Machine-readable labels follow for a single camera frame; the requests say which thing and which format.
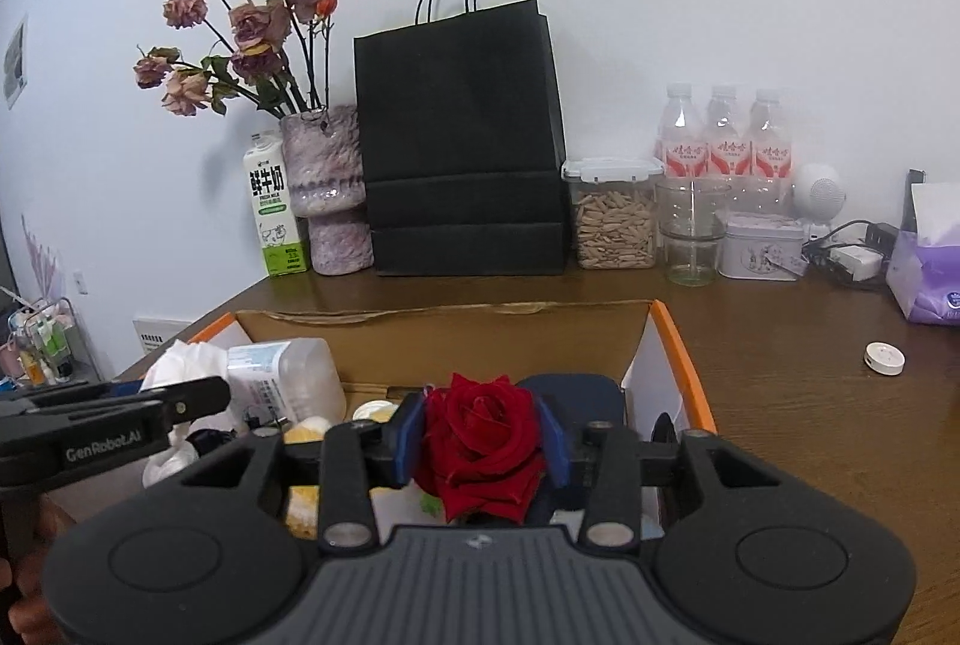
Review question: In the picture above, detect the white tin box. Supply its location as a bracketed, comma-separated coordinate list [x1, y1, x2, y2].
[718, 214, 809, 283]

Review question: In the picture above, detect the ribbed white jar lid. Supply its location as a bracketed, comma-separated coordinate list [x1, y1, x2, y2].
[352, 399, 400, 425]

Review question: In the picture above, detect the white green milk carton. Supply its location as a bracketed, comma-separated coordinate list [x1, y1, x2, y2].
[241, 130, 311, 278]

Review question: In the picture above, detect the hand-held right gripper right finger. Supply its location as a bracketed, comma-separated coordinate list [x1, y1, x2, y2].
[531, 392, 782, 552]

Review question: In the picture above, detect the black paper bag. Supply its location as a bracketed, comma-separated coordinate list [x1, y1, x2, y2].
[352, 0, 571, 277]

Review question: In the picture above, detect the purple tissue pack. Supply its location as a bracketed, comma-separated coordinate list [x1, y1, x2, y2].
[885, 169, 960, 325]

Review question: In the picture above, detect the white round speaker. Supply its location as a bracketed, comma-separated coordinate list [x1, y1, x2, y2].
[793, 163, 847, 242]

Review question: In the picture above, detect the red label water bottle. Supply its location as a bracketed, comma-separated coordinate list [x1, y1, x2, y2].
[746, 88, 796, 218]
[703, 85, 752, 218]
[654, 82, 710, 218]

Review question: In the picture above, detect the person's left hand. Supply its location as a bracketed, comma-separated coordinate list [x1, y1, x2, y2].
[0, 559, 67, 645]

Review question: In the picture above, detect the brown wooden desktop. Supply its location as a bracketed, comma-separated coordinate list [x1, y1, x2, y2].
[112, 270, 960, 616]

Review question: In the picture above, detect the white tissue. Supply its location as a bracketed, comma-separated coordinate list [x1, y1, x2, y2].
[140, 340, 241, 488]

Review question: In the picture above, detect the small white round disc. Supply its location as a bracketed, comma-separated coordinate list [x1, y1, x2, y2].
[861, 342, 906, 377]

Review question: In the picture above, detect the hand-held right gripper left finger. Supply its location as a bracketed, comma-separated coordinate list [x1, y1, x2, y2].
[178, 391, 428, 557]

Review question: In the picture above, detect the clear glass jar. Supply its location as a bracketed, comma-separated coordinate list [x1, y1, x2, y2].
[656, 176, 732, 287]

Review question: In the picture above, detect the red rose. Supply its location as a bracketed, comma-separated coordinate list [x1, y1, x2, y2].
[414, 373, 548, 526]

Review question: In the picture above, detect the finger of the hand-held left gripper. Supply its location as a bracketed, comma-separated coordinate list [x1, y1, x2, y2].
[0, 377, 232, 427]
[0, 379, 148, 403]

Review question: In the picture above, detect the red cardboard box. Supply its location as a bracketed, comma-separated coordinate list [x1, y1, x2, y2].
[41, 298, 719, 541]

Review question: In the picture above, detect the navy blue case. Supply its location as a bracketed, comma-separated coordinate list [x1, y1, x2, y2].
[517, 373, 627, 511]

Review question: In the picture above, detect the clear seed container white lid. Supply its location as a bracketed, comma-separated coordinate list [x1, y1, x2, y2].
[561, 156, 665, 271]

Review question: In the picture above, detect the black plug cable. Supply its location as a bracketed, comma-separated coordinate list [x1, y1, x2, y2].
[187, 416, 248, 460]

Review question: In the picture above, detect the purple marbled vase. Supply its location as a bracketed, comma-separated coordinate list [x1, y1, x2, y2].
[280, 105, 374, 276]

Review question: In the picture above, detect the white box on floor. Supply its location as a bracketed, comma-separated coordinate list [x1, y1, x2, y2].
[133, 317, 192, 357]

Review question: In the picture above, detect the yellow plush toy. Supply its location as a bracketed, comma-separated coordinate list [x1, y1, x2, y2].
[283, 416, 335, 537]

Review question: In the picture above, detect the white power adapter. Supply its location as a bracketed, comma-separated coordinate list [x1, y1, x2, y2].
[829, 244, 884, 283]

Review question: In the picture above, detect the wall picture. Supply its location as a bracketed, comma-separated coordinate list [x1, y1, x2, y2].
[2, 13, 29, 111]

